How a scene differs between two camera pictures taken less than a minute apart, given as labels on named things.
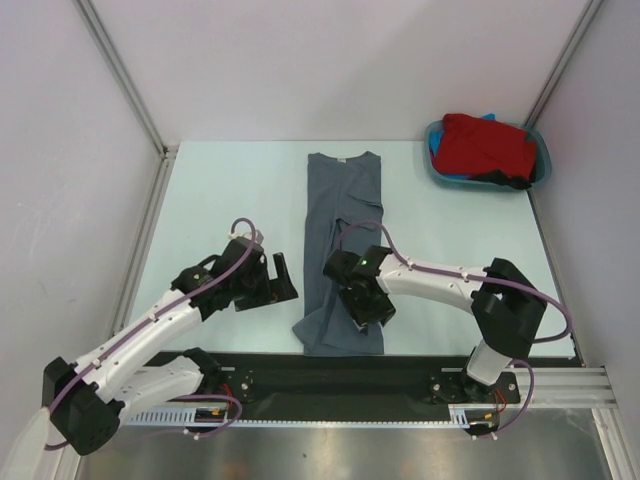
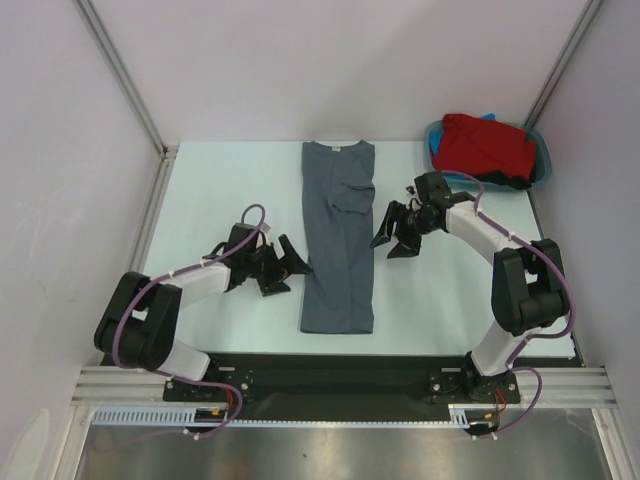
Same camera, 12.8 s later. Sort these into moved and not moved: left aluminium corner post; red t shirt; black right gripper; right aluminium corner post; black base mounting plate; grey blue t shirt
Moved: grey blue t shirt; black right gripper
Not moved: black base mounting plate; red t shirt; right aluminium corner post; left aluminium corner post
